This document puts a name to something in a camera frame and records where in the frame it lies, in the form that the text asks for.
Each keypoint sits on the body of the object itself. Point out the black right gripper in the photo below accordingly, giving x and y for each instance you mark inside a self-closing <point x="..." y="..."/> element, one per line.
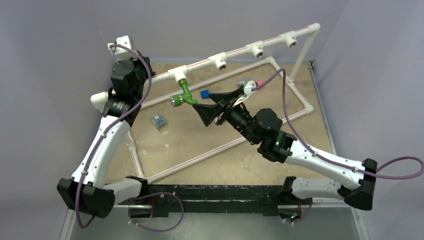
<point x="207" y="112"/>

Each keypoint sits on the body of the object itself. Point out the green plastic water faucet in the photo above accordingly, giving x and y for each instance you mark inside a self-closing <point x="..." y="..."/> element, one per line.
<point x="185" y="97"/>

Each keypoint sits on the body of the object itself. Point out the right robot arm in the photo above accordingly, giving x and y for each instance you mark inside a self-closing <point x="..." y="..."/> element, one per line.
<point x="351" y="181"/>

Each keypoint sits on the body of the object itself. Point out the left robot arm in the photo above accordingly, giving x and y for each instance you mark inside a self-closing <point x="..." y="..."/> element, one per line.
<point x="86" y="191"/>

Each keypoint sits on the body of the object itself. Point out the blue grey small block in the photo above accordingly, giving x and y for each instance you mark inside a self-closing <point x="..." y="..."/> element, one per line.
<point x="205" y="94"/>

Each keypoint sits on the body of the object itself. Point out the pink capped small bottle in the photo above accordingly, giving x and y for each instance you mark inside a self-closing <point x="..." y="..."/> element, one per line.
<point x="259" y="82"/>

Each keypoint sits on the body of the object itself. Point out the small blue foil packet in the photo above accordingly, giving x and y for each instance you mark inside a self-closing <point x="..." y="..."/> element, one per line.
<point x="158" y="121"/>

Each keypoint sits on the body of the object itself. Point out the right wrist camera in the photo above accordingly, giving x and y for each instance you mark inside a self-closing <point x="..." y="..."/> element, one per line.
<point x="245" y="88"/>

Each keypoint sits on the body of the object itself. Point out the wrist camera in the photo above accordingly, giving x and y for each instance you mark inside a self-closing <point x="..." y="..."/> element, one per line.
<point x="245" y="88"/>
<point x="119" y="48"/>

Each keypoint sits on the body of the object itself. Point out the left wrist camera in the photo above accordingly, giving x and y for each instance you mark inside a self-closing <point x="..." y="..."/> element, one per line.
<point x="119" y="48"/>

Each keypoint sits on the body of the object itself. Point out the white PVC pipe frame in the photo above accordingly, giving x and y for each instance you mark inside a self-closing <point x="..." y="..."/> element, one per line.
<point x="185" y="152"/>

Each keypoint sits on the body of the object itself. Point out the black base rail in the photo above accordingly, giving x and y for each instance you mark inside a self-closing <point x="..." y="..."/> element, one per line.
<point x="216" y="199"/>

